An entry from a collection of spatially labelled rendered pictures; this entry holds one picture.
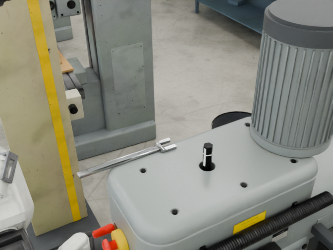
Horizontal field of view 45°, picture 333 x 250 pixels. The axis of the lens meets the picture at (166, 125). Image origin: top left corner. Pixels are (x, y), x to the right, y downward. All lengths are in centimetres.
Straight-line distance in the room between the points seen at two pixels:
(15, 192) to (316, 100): 90
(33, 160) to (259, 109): 215
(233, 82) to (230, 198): 439
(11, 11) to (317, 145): 186
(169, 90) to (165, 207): 418
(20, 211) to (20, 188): 7
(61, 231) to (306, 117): 267
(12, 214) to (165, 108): 349
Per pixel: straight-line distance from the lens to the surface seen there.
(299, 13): 91
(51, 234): 336
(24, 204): 133
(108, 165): 94
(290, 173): 96
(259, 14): 685
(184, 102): 474
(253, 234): 93
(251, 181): 92
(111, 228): 106
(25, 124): 274
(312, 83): 90
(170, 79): 523
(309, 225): 120
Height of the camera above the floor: 250
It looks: 35 degrees down
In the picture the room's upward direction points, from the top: 1 degrees counter-clockwise
